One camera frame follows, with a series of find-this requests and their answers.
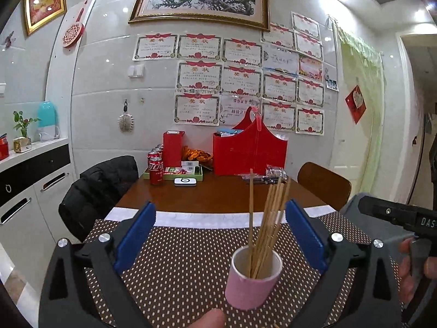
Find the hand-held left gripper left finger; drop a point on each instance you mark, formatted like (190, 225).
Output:
(133, 235)

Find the white double wall switch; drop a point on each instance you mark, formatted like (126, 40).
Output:
(136, 71)

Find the small potted plant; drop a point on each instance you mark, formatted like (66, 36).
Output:
(22, 144)

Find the light green curtain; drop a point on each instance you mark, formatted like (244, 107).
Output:
(368, 68)

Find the red diamond heart ornament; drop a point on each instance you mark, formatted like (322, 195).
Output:
(356, 104)

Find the white light switch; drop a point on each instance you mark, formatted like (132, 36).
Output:
(2, 89)

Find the pink cup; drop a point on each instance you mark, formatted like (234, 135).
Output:
(245, 290)

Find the butterfly wall decoration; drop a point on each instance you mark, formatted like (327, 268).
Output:
(9, 39)

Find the black jacket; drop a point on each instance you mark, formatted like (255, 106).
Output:
(99, 191)

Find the hanging turtle shell ornament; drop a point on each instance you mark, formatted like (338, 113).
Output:
(125, 123)

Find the green tray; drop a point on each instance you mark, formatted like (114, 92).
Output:
(186, 177)

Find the red gift bag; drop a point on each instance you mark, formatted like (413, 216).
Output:
(249, 153)

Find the framed red gold calligraphy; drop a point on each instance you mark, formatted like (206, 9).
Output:
(44, 1)

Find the small wall photo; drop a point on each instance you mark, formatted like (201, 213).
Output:
(332, 83)

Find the white table mat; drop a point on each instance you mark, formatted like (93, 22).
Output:
(205, 218)

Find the clear plastic bag of pens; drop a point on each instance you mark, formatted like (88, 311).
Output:
(273, 172)

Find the teal humidifier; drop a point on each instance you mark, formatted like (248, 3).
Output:
(46, 116)

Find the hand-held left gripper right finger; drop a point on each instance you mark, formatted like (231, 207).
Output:
(307, 235)

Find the brown wooden chair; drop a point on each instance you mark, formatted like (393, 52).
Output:
(324, 184)

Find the small white device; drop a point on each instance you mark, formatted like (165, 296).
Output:
(185, 182)

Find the tall red box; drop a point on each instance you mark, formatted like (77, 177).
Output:
(173, 150)

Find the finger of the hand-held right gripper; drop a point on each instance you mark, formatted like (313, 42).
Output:
(375, 208)

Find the wall of award certificates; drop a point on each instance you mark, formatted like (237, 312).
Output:
(198, 77)

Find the person's right hand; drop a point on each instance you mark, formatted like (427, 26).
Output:
(404, 263)

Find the person's left hand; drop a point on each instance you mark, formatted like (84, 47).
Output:
(210, 319)

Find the grey garment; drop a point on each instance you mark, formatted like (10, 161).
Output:
(351, 211)

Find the orange snack packets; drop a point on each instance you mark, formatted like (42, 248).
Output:
(196, 153)

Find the red round fan ornament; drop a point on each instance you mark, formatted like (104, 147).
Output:
(73, 34)

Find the group of wooden chopsticks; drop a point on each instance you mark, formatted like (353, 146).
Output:
(269, 225)

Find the brown polka dot tablecloth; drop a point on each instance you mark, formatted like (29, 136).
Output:
(191, 256)

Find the white sideboard cabinet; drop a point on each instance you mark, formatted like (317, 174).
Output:
(34, 191)

